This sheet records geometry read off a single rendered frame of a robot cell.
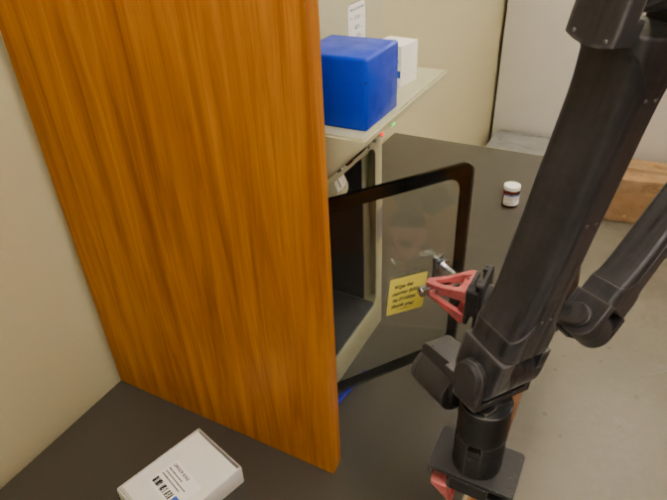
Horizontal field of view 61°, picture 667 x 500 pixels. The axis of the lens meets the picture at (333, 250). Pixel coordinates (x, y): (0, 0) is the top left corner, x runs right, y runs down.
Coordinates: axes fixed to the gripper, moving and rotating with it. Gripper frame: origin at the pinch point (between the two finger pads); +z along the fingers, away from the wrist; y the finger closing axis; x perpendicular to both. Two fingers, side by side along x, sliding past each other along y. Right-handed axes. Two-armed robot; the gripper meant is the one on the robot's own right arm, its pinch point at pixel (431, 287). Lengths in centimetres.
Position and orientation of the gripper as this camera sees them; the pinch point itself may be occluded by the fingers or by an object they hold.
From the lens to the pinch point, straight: 96.5
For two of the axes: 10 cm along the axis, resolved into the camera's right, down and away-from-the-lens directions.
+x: -4.6, 5.0, -7.3
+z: -8.9, -2.2, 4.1
